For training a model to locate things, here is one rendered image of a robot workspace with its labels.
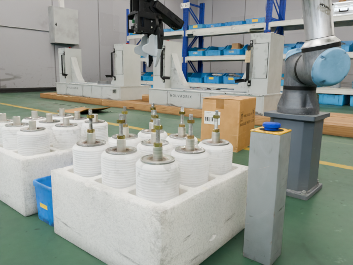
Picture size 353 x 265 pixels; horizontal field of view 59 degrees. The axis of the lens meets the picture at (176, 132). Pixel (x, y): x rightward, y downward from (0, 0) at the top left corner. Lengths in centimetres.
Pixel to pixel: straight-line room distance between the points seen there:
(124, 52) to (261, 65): 190
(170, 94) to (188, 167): 276
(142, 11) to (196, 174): 48
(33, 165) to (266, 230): 69
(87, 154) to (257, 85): 232
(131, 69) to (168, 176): 362
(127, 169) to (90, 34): 760
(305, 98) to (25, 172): 96
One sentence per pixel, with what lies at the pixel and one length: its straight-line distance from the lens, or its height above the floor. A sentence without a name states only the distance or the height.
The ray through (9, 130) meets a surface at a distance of 118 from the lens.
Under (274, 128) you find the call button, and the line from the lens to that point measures 72.
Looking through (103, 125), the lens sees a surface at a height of 24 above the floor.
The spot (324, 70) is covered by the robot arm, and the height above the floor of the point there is 45.
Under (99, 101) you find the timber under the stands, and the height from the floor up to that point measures 5.
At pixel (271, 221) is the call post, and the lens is 76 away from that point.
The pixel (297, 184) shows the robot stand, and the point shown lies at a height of 5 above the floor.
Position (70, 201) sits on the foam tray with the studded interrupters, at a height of 12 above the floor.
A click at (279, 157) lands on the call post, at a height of 26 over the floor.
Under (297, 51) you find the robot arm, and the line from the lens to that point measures 121.
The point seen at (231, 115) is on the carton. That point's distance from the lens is 179.
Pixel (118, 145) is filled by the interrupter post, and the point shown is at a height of 27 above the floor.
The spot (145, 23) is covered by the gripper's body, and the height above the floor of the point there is 58.
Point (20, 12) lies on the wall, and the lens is 749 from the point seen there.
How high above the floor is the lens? 44
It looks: 11 degrees down
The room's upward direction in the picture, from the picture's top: 1 degrees clockwise
